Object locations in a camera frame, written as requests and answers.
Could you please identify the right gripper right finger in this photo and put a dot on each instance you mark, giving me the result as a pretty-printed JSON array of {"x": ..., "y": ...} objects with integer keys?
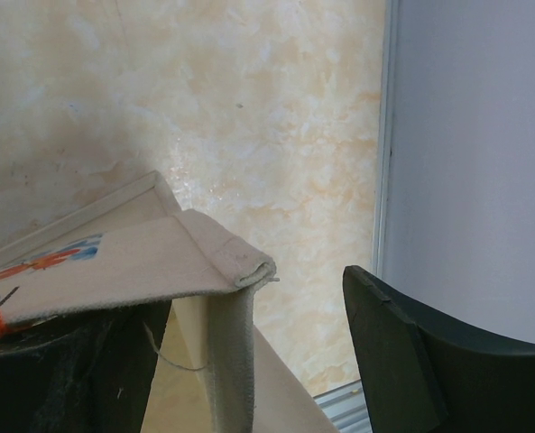
[{"x": 425, "y": 371}]

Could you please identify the canvas bag orange handles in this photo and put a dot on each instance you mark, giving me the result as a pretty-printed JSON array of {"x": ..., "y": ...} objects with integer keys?
[{"x": 136, "y": 246}]

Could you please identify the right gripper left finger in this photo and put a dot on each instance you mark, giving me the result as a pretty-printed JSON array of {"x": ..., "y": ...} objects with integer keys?
[{"x": 88, "y": 372}]

